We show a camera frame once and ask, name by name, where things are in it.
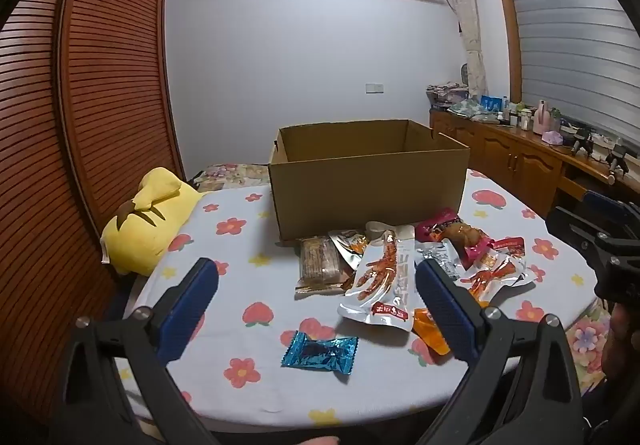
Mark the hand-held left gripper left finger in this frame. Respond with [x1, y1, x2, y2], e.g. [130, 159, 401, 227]
[52, 257, 221, 445]

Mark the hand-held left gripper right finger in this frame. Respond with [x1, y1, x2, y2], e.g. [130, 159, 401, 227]
[414, 259, 583, 445]

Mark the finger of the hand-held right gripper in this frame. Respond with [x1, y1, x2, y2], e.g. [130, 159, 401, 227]
[581, 190, 640, 228]
[545, 206, 613, 271]

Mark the orange snack packet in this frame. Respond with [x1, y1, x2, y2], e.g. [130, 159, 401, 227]
[412, 307, 453, 356]

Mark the red white spicy snack packet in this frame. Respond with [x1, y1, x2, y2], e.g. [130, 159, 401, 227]
[460, 250, 538, 303]

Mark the large chicken feet packet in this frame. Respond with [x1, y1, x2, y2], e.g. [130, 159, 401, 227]
[337, 221, 418, 332]

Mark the pink drumstick packet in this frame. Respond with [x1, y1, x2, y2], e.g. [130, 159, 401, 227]
[415, 208, 496, 266]

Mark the blue candy packet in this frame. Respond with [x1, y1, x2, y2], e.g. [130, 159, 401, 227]
[280, 330, 359, 377]

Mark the brown cardboard box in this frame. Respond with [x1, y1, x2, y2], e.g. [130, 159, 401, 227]
[267, 119, 472, 242]

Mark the black tripod stand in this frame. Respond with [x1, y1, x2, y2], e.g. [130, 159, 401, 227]
[604, 139, 632, 183]
[570, 128, 595, 157]

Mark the silver grey snack packet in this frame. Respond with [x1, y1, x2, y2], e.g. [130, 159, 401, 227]
[417, 240, 466, 281]

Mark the white flower print sheet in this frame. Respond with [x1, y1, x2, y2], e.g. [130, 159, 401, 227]
[117, 170, 613, 431]

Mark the wooden cabinet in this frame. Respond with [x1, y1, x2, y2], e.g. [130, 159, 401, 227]
[429, 108, 640, 226]

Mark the yellow plush toy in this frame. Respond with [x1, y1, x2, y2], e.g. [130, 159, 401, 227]
[100, 167, 211, 276]

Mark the pink kettle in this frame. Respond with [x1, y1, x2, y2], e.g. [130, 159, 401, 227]
[532, 100, 551, 135]

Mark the small white orange packet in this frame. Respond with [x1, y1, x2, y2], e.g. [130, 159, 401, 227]
[327, 229, 371, 271]

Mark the brown cake bar packet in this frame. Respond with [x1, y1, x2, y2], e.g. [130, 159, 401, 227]
[294, 235, 353, 298]

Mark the grey window blind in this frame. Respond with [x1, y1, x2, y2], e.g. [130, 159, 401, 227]
[500, 0, 640, 146]

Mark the stack of folded cloths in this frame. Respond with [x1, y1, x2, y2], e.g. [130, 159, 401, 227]
[426, 82, 471, 112]

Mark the patterned curtain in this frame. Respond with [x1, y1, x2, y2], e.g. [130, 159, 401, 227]
[440, 0, 488, 98]

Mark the wooden slatted wardrobe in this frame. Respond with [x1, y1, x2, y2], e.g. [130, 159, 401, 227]
[0, 0, 186, 426]

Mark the wooden window frame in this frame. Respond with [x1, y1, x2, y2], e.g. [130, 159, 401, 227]
[489, 0, 523, 106]

